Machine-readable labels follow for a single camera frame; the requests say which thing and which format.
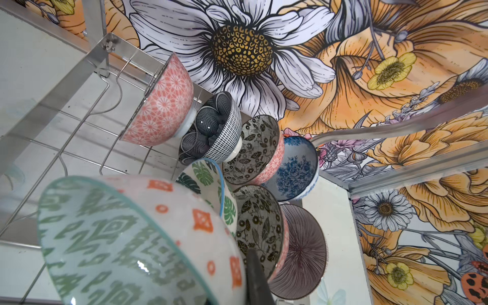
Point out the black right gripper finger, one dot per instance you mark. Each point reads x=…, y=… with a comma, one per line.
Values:
x=258, y=292

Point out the pink striped bowl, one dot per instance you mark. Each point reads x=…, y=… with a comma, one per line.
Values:
x=306, y=259

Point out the black leaf pattern bowl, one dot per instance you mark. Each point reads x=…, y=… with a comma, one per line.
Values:
x=261, y=226
x=261, y=153

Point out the blue floral bowl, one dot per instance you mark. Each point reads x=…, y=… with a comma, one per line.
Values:
x=298, y=172

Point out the green leaf pattern bowl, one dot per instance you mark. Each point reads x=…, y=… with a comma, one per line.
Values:
x=204, y=177

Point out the dark blue petal bowl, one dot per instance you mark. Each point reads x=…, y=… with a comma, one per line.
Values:
x=215, y=133

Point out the green patterned upturned bowl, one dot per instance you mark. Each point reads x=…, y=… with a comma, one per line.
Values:
x=134, y=239

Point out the black leaf pink-outside bowl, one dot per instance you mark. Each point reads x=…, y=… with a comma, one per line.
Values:
x=164, y=108

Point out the silver metal dish rack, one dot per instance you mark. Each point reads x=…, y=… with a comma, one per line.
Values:
x=392, y=94

